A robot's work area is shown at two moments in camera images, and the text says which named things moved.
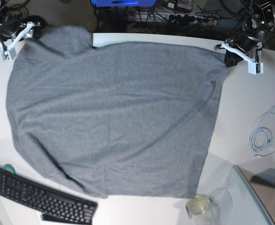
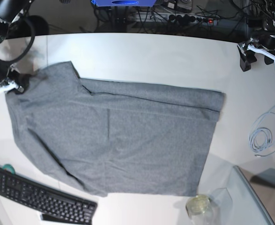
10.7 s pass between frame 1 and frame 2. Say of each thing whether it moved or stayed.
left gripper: moved
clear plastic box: stayed
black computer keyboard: stayed
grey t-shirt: moved
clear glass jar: stayed
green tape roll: stayed
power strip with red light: stayed
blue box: stayed
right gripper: moved
